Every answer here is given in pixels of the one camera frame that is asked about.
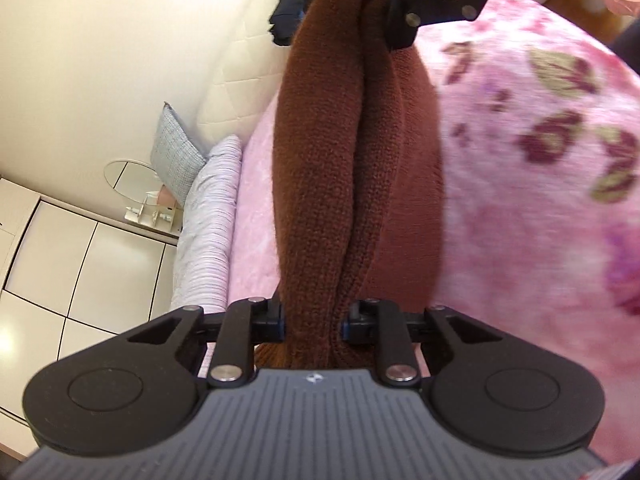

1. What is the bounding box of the pink floral blanket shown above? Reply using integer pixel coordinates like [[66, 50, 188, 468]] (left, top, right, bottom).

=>
[[197, 0, 640, 466]]

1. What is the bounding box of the lilac striped rolled quilt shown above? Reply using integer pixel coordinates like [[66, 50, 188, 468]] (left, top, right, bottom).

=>
[[170, 135, 244, 313]]

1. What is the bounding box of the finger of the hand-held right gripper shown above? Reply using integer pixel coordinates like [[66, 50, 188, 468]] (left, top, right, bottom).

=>
[[385, 0, 507, 52]]

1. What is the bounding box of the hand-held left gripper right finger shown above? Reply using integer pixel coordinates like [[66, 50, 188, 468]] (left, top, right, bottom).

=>
[[340, 298, 517, 389]]

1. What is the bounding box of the brown knit sweater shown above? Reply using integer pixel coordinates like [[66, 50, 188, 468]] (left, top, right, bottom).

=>
[[252, 0, 446, 368]]

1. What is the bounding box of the grey woven pillow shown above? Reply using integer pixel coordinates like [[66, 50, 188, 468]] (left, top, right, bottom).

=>
[[150, 102, 208, 206]]

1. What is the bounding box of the white bedside rack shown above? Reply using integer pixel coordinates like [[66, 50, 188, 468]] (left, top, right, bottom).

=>
[[124, 190, 181, 236]]

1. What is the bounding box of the cream panelled wardrobe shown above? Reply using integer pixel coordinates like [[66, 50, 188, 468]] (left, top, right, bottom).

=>
[[0, 176, 181, 461]]

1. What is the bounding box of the cream quilted headboard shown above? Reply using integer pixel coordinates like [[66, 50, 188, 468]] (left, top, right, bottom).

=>
[[197, 0, 301, 161]]

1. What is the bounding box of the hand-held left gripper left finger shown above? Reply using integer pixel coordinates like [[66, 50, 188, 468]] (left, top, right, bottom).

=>
[[124, 297, 288, 389]]

